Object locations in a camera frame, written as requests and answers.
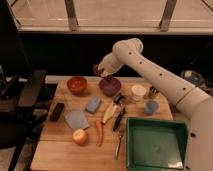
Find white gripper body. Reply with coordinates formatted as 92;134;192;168
98;53;120;76

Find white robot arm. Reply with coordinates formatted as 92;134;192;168
97;38;213;171

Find white cup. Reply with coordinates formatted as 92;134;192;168
131;85;146;101

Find small metal cup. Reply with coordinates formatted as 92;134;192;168
148;86;159;99

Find blue cup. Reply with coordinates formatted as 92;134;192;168
144;100;159;115

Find purple bowl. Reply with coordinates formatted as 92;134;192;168
99;78;121;97

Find black brush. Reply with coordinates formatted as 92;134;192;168
114;95;125;105

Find orange-red bowl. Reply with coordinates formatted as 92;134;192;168
67;76;87;95

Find blue sponge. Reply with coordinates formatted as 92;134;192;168
85;96;101;113

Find orange carrot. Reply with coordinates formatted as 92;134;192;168
95;120;104;146

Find grey-blue cloth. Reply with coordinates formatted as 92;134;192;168
65;110;89;130

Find black rectangular block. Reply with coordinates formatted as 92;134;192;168
50;103;65;122

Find apple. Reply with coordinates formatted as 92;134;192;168
73;129;88;145

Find grey bowl in background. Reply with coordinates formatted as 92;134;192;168
181;70;205;87

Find green plastic tray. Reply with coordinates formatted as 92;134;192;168
126;118;188;171

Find black chair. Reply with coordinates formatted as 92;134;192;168
0;0;46;171

